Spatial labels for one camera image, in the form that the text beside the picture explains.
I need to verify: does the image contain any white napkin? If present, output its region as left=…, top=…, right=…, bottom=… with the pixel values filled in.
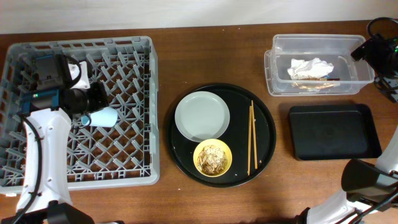
left=287, top=58, right=334, bottom=80

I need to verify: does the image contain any gold foil wrapper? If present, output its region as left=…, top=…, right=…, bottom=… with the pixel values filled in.
left=292, top=78, right=340, bottom=91

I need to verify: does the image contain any right wooden chopstick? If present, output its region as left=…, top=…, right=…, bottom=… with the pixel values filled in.
left=251, top=100, right=258, bottom=170

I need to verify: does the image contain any yellow bowl with food scraps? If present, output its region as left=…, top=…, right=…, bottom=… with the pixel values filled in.
left=193, top=139, right=233, bottom=177

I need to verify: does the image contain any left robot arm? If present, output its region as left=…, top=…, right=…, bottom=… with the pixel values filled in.
left=2, top=82, right=109, bottom=223

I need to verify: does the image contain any grey dishwasher rack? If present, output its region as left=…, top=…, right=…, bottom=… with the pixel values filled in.
left=1, top=36, right=160, bottom=196

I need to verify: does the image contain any wooden chopstick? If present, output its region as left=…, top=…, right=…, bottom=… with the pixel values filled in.
left=247, top=106, right=252, bottom=176
left=251, top=100, right=258, bottom=170

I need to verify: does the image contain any left wooden chopstick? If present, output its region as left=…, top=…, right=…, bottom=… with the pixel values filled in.
left=247, top=106, right=252, bottom=176

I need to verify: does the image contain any black rectangular tray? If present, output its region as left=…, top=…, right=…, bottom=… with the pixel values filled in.
left=289, top=104, right=382, bottom=161

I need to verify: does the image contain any light blue cup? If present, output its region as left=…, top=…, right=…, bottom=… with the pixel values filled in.
left=81, top=107, right=118, bottom=128

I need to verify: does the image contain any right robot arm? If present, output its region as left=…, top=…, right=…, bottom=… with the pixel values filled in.
left=292, top=32, right=397, bottom=223

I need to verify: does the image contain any clear plastic bin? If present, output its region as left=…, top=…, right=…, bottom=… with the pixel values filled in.
left=264, top=34, right=375, bottom=96

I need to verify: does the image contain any grey plate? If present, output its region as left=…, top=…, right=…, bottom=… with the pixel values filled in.
left=174, top=91, right=230, bottom=142

